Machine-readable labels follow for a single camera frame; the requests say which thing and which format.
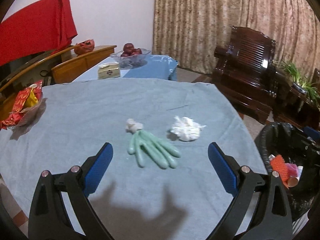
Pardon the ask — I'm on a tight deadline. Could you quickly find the pink wrapper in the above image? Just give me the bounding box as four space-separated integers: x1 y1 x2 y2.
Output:
285 163 303 177

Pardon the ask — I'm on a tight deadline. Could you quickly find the blue tablecloth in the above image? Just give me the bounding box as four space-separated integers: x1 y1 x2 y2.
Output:
74 55 178 82

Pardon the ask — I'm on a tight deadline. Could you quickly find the beige patterned curtain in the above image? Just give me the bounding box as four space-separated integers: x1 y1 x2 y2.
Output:
152 0 319 77

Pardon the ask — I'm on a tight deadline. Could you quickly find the large white tissue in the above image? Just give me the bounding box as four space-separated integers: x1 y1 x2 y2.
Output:
170 116 206 141

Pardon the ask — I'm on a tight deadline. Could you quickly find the dark wooden armchair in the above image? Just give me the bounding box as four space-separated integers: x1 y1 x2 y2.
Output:
212 26 290 124

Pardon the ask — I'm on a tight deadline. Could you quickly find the wooden tv cabinet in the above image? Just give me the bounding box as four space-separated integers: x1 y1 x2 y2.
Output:
1 45 117 120

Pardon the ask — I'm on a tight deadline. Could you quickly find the glass fruit bowl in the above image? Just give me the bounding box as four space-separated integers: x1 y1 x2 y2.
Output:
110 49 151 69

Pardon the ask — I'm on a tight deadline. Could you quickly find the red snack bag pile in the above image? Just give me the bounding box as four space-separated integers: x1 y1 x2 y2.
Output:
1 80 43 130

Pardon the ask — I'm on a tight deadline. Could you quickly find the tissue box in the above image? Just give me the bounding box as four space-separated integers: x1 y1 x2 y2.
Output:
98 62 120 79

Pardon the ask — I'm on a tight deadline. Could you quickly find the green potted plant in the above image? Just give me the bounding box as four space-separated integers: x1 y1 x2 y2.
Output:
278 60 319 108

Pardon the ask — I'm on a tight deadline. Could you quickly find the dark wooden side table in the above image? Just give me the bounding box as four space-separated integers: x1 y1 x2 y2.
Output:
272 68 319 130

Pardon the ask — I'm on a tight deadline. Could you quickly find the red cloth cover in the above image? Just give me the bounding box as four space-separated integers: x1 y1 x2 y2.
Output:
1 0 78 65

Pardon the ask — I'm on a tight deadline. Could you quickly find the white paper tube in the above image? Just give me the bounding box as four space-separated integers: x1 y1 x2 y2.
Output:
287 176 300 188

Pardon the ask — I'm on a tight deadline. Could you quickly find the green rubber glove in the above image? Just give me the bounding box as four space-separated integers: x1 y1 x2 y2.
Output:
127 129 181 170

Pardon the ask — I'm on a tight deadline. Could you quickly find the small white tissue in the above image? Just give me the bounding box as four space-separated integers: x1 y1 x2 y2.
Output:
125 119 144 134

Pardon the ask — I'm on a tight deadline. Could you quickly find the grey-blue table towel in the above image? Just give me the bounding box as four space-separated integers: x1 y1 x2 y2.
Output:
1 78 266 239

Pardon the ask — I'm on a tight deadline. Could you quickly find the black lined trash bin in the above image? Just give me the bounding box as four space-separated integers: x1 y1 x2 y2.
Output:
254 122 319 221

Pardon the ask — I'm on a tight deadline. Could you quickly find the red orange bag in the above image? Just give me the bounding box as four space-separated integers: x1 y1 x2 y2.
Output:
74 39 95 55

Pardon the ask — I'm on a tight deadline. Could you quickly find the orange foam net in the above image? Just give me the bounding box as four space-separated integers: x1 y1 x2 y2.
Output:
270 155 289 186

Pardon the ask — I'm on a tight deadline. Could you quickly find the red apple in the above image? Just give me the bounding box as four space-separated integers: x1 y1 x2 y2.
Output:
123 43 135 54

